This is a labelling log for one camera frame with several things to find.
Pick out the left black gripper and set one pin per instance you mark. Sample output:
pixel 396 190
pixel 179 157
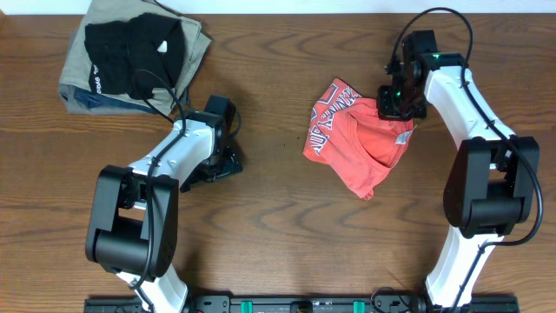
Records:
pixel 230 161

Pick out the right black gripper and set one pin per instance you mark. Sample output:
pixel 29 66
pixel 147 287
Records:
pixel 394 109

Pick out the red printed t-shirt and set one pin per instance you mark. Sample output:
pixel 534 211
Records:
pixel 346 133

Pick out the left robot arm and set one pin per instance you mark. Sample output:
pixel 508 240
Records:
pixel 133 223

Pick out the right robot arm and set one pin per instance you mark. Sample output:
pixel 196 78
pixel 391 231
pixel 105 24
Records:
pixel 492 184

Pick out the black folded garment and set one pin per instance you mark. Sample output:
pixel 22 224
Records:
pixel 135 57

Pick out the grey blue folded garment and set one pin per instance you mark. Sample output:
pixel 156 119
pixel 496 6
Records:
pixel 81 101

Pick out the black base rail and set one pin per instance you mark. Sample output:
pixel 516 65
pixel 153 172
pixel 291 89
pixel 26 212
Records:
pixel 377 303

